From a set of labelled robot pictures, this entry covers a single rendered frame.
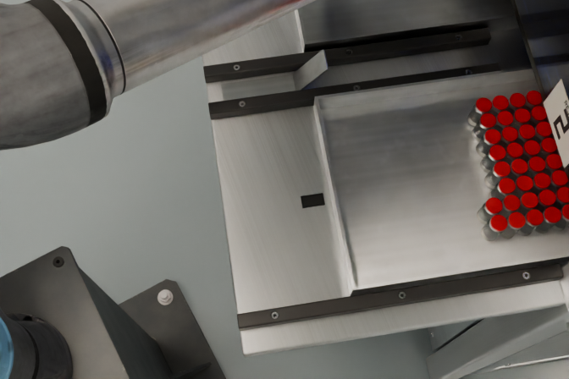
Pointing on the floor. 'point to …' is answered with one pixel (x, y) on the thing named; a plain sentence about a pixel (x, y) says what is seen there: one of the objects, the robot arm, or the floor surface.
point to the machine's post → (499, 337)
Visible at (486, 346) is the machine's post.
